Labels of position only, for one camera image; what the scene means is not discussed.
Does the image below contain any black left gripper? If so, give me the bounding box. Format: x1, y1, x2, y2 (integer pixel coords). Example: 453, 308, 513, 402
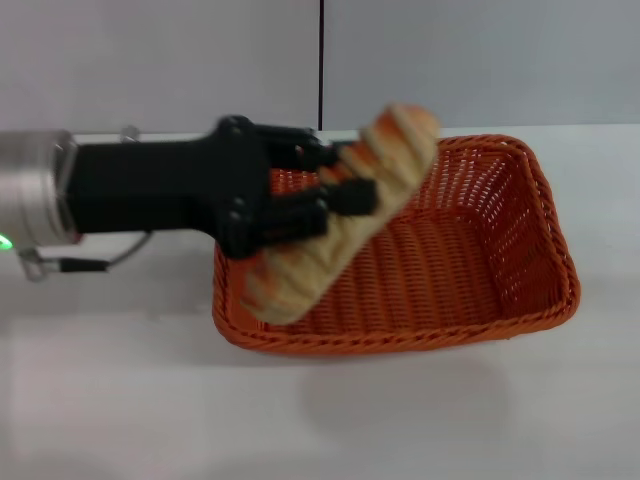
63, 114, 380, 261

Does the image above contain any orange striped bread roll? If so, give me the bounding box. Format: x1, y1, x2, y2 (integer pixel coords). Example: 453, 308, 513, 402
239, 102, 442, 326

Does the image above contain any orange woven plastic basket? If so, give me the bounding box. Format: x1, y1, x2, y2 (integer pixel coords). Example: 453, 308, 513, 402
212, 134, 582, 357

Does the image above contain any black vertical wall strip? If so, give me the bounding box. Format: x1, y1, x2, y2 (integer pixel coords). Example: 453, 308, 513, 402
317, 0, 327, 129

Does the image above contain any dark left gripper cable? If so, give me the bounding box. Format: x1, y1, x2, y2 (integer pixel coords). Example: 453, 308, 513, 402
18, 230, 153, 282

